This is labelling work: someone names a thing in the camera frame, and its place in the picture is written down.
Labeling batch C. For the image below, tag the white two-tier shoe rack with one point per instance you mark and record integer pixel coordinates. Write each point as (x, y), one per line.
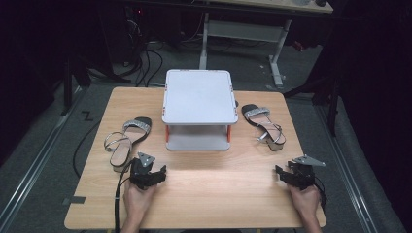
(199, 97)

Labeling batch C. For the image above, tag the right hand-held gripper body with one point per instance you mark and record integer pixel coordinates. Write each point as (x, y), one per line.
(302, 176)

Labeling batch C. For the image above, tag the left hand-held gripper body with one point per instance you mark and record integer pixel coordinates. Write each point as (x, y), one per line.
(141, 173)

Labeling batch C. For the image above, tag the metal floor rail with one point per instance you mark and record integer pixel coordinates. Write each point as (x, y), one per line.
(350, 181)
(35, 161)

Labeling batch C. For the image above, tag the person's right hand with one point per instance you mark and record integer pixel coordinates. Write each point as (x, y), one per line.
(304, 200)

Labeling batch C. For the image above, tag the white-legged background desk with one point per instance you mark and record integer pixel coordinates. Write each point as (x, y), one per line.
(246, 30)

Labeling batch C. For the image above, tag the grey tape strip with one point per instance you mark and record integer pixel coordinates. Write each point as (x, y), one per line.
(74, 200)

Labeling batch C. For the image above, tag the person's left hand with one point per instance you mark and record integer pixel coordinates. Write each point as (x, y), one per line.
(137, 200)

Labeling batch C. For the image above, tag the black metal stand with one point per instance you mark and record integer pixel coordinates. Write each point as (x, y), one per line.
(332, 103)
(68, 87)

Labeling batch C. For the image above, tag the small red object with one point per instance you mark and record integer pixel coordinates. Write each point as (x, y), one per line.
(298, 46)

